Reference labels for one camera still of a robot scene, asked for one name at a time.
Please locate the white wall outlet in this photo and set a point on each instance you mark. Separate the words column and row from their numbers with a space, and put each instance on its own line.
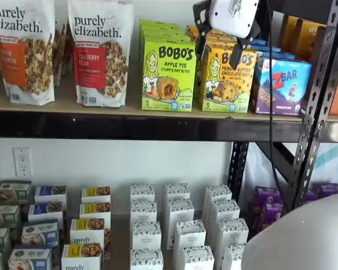
column 22, row 161

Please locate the banana nut granola box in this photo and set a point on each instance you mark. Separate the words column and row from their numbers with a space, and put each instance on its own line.
column 87, row 230
column 95, row 211
column 81, row 257
column 95, row 194

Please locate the black metal shelf rack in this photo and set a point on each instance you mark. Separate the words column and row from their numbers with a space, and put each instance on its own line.
column 332, row 132
column 129, row 126

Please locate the granola bag red label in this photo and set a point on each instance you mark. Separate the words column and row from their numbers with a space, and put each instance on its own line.
column 101, row 70

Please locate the Flax Plus cereal box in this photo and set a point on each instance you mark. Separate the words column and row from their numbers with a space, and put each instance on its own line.
column 39, row 233
column 29, row 260

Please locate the orange brown snack box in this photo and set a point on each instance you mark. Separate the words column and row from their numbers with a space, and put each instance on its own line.
column 310, row 36

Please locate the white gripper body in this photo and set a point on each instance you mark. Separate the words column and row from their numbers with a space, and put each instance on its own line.
column 233, row 17

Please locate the white plastic sheet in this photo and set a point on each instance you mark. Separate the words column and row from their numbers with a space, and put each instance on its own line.
column 326, row 163

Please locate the granola bag orange label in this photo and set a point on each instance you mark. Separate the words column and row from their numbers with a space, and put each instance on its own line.
column 22, row 70
column 62, row 47

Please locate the purple snack box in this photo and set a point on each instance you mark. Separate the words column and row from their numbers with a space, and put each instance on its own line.
column 324, row 189
column 269, row 194
column 263, row 216

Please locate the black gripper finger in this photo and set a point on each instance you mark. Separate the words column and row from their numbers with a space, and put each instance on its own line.
column 202, row 25
column 240, row 46

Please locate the white patterned carton group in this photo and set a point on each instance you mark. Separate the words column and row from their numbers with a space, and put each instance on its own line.
column 121, row 225

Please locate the yellow snack box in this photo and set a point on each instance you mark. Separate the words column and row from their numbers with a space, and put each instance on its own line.
column 290, row 31

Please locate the green Bobo's apple pie box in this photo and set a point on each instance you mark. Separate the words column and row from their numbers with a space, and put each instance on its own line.
column 155, row 24
column 160, row 31
column 166, row 38
column 169, row 84

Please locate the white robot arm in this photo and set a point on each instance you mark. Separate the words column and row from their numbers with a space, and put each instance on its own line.
column 298, row 239

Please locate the yellow Bobo's peanut butter box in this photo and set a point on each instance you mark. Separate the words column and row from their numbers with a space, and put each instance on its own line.
column 189, row 29
column 228, row 92
column 219, row 42
column 218, row 35

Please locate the blue white granola box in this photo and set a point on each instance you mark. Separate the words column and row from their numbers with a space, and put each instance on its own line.
column 45, row 211
column 50, row 194

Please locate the blue Zbar box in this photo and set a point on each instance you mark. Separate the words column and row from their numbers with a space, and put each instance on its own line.
column 276, row 54
column 284, row 92
column 274, row 48
column 260, row 42

